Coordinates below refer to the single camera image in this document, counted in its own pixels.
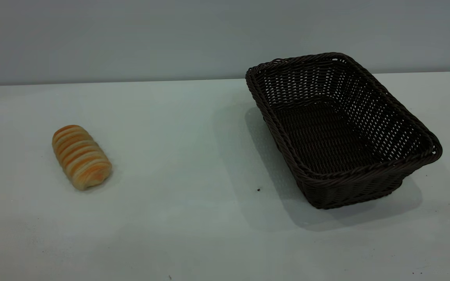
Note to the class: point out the black woven wicker basket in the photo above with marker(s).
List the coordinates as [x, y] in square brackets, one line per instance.
[326, 132]

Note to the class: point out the orange striped bread roll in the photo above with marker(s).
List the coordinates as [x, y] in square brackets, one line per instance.
[80, 156]

